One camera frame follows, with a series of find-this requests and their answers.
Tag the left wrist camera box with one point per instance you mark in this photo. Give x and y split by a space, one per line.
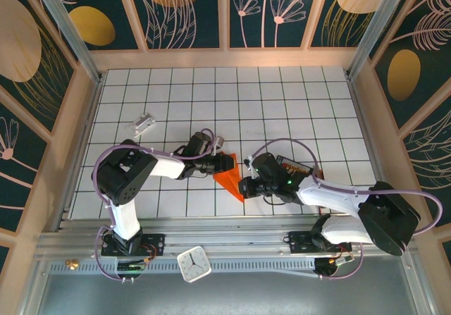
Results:
219 143

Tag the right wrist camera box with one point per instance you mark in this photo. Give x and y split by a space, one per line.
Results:
250 163

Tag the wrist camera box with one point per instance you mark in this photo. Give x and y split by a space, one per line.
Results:
250 163
219 143

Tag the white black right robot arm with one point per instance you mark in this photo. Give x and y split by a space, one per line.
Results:
384 216

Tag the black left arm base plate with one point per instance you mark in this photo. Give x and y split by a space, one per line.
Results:
155 244

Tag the black charger board orange connectors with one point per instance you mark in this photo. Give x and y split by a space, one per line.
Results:
296 167

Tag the white square alarm clock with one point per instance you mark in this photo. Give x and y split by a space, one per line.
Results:
194 264

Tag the grey metal panel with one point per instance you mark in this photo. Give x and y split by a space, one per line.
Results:
246 294

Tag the aluminium corner post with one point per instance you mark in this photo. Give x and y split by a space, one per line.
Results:
70 36
373 33

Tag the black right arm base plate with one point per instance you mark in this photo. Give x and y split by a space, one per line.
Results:
299 242

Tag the brass knob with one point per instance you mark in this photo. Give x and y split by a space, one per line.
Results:
72 264

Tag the orange paper sheet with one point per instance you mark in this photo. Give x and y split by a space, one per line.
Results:
230 183

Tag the clear plastic bracket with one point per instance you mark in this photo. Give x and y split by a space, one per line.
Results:
141 124

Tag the aluminium rail frame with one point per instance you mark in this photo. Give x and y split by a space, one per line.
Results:
229 237

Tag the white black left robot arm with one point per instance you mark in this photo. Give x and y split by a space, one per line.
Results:
123 177

